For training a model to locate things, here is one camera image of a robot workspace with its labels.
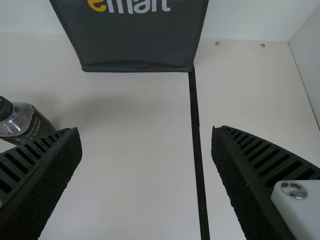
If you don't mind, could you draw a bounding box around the dark coffee bottle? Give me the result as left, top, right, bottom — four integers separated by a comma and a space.
0, 95, 58, 147

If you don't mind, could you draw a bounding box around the black strip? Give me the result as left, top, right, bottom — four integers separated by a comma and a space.
187, 65, 210, 240

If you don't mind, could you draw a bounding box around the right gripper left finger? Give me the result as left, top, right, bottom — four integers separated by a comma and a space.
0, 127, 84, 240

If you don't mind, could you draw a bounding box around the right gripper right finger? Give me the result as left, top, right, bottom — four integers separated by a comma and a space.
210, 124, 320, 240

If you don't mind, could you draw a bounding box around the dark grey bag with straps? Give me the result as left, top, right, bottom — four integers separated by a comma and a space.
49, 0, 210, 74

